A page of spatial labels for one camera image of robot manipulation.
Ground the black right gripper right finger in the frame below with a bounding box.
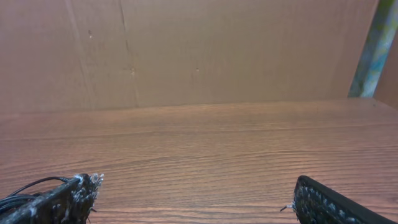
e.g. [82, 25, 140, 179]
[281, 175, 397, 224]

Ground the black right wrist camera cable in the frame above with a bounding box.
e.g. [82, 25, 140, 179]
[0, 176, 70, 215]

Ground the green blue corner post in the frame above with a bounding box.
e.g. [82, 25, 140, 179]
[348, 0, 397, 98]

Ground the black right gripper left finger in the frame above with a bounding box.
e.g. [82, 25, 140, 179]
[1, 173, 104, 224]

